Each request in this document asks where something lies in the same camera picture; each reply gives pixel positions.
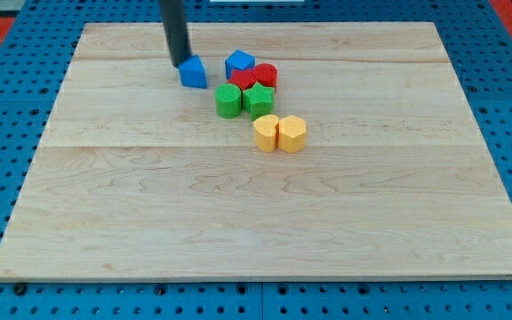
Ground green star block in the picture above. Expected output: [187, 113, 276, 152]
[242, 82, 276, 121]

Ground yellow hexagon block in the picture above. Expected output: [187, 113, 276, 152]
[278, 115, 307, 153]

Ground blue cube block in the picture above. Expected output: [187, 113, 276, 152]
[225, 50, 255, 79]

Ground green cylinder block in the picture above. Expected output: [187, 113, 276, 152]
[214, 84, 242, 119]

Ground blue triangle block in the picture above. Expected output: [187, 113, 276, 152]
[178, 55, 207, 89]

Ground red cylinder block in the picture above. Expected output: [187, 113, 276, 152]
[252, 63, 278, 90]

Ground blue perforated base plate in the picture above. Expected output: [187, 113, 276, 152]
[0, 1, 512, 319]

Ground red star block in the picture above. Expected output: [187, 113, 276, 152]
[227, 68, 257, 91]

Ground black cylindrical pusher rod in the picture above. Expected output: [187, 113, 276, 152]
[158, 0, 192, 68]

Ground light wooden board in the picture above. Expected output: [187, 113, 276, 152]
[0, 22, 512, 283]

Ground yellow heart block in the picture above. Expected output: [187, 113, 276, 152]
[252, 115, 279, 152]

